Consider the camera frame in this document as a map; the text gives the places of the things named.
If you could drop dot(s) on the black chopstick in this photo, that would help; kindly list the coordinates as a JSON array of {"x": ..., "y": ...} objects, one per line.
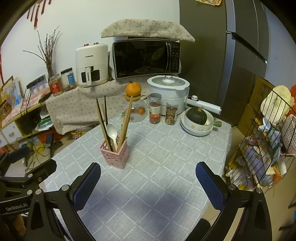
[
  {"x": 103, "y": 118},
  {"x": 106, "y": 111}
]

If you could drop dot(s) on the person's left hand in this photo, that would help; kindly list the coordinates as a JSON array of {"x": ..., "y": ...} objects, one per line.
[{"x": 18, "y": 224}]

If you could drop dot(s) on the light wooden chopstick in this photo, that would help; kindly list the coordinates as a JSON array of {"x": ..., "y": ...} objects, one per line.
[
  {"x": 124, "y": 126},
  {"x": 130, "y": 104},
  {"x": 127, "y": 111}
]

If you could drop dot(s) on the purple package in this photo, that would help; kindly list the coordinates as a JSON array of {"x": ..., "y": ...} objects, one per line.
[{"x": 254, "y": 160}]

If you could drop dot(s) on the printed wooden chopstick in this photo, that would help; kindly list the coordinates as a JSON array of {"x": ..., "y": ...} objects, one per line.
[{"x": 122, "y": 118}]

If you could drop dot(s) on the pink quilted bag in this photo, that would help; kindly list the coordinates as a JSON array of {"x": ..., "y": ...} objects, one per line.
[{"x": 289, "y": 134}]

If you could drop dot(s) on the floral cabinet cloth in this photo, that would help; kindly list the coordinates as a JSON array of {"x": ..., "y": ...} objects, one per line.
[{"x": 76, "y": 109}]

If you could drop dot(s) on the yellow cartoon box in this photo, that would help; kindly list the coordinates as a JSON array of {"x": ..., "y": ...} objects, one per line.
[{"x": 77, "y": 134}]

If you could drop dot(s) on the pink patterned mat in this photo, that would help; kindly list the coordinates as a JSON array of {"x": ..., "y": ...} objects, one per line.
[{"x": 34, "y": 97}]

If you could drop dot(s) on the orange fruit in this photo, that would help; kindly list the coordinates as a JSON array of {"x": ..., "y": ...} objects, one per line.
[{"x": 133, "y": 89}]

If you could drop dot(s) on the cardboard box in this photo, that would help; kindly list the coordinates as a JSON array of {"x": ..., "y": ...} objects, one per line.
[
  {"x": 261, "y": 92},
  {"x": 247, "y": 120}
]

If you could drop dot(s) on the green white package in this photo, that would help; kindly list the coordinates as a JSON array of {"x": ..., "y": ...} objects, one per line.
[{"x": 44, "y": 122}]

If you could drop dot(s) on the dark brown chopstick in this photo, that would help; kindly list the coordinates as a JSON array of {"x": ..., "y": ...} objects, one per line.
[{"x": 104, "y": 120}]

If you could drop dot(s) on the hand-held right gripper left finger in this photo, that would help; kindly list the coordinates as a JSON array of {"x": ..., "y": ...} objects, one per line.
[{"x": 89, "y": 183}]

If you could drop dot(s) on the grey checked tablecloth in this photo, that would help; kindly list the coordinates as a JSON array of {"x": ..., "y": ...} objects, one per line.
[{"x": 150, "y": 162}]

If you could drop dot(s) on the red label jar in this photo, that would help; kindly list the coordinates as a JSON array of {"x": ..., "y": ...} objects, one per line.
[{"x": 55, "y": 88}]

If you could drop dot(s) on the black box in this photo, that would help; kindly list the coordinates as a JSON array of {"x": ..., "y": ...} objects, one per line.
[{"x": 25, "y": 122}]

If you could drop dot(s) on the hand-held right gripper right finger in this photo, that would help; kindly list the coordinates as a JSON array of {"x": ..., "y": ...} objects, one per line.
[{"x": 209, "y": 185}]

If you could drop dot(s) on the glass jar with cork lid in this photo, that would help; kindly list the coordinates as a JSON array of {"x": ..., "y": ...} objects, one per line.
[{"x": 138, "y": 111}]

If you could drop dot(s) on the dried slices jar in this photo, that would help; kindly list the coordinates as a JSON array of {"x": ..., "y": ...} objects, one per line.
[{"x": 171, "y": 115}]

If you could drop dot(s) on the white plastic spoon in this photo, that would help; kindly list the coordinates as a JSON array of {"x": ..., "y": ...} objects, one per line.
[{"x": 111, "y": 131}]

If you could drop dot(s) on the dried branches bundle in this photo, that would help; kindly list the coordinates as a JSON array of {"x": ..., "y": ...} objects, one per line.
[{"x": 48, "y": 58}]

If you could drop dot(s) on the red plastic bag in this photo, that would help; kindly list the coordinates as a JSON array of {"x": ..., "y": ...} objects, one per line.
[{"x": 292, "y": 97}]

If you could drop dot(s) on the dark green squash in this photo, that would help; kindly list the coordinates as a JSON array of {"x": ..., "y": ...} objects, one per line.
[{"x": 196, "y": 115}]

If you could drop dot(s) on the grey refrigerator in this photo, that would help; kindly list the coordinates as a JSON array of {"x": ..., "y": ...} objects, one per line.
[{"x": 208, "y": 58}]

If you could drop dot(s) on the woven square mat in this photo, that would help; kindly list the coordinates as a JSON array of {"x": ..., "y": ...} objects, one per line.
[{"x": 208, "y": 1}]

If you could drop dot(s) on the black microwave oven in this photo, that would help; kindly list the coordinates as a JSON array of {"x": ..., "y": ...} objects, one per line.
[{"x": 143, "y": 58}]

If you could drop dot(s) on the napa cabbage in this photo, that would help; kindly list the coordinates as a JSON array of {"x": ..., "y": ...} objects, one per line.
[{"x": 275, "y": 99}]

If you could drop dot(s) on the wooden shelf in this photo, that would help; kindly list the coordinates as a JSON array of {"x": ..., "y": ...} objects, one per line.
[{"x": 30, "y": 107}]

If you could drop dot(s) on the red berry jar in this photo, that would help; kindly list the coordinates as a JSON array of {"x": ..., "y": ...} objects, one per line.
[{"x": 155, "y": 111}]

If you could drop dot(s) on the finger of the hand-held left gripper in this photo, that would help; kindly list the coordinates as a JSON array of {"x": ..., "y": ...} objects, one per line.
[
  {"x": 18, "y": 154},
  {"x": 44, "y": 168}
]

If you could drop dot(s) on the black power strip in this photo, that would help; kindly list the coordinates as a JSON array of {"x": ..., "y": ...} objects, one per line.
[{"x": 35, "y": 81}]

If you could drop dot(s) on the white air fryer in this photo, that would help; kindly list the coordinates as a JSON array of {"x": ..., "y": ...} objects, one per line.
[{"x": 91, "y": 55}]

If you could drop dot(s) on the pink perforated utensil basket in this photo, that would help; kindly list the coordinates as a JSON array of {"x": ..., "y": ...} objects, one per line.
[{"x": 115, "y": 160}]

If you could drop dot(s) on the colourful framed painting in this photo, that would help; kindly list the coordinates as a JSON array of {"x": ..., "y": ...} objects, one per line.
[{"x": 11, "y": 92}]

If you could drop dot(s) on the blue label jar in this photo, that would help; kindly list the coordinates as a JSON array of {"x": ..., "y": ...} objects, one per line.
[{"x": 69, "y": 80}]

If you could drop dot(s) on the floral microwave cover cloth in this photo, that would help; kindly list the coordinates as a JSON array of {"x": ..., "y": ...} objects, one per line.
[{"x": 148, "y": 27}]

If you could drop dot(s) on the red hanging ornament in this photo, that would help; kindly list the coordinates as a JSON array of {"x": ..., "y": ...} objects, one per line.
[{"x": 37, "y": 14}]

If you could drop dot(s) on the white electric cooking pot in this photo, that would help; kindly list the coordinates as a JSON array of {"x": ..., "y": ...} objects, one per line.
[{"x": 166, "y": 92}]

